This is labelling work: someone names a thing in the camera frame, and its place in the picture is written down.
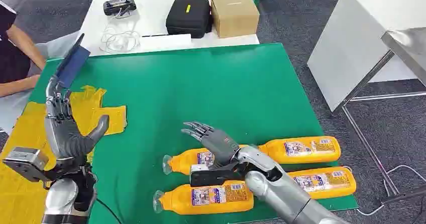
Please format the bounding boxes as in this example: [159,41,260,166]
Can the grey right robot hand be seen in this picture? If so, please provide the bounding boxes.
[181,122,241,170]

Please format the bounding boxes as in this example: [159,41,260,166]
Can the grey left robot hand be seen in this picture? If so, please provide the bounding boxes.
[44,76,111,166]

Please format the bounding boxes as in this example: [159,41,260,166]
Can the orange drink bottle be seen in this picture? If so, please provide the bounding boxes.
[162,145,250,176]
[153,181,255,215]
[287,166,357,200]
[258,136,342,165]

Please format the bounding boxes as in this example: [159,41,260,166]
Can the green table mat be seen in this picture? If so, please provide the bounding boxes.
[28,43,359,224]

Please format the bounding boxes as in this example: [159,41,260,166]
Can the dark blue cloth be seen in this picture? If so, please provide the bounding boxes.
[55,33,91,89]

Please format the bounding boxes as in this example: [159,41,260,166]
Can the person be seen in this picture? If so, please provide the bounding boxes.
[0,0,80,135]

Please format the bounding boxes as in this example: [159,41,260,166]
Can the flat white box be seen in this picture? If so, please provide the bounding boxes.
[140,33,193,52]

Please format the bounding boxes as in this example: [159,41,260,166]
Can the black carrying case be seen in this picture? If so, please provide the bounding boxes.
[165,0,214,39]

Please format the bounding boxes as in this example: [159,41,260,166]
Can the brown cardboard box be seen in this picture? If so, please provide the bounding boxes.
[210,0,260,39]

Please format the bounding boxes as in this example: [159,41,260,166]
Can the black handheld controller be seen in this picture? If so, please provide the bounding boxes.
[103,0,137,16]

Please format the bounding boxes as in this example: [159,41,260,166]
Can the steel bench with legs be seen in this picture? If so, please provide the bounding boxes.
[333,27,426,205]

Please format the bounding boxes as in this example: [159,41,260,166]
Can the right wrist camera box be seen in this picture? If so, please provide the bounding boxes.
[189,163,249,187]

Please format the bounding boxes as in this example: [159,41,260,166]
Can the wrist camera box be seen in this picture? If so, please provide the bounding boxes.
[189,163,249,187]
[2,147,50,183]

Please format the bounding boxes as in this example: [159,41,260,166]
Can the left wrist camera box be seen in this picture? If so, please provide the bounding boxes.
[2,147,50,183]

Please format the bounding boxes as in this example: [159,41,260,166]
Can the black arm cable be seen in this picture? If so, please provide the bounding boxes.
[96,199,122,224]

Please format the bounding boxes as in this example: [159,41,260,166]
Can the white cable on table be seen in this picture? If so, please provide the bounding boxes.
[99,11,142,54]

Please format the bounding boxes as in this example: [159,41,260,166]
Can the white floor cable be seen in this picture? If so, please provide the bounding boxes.
[343,164,426,216]

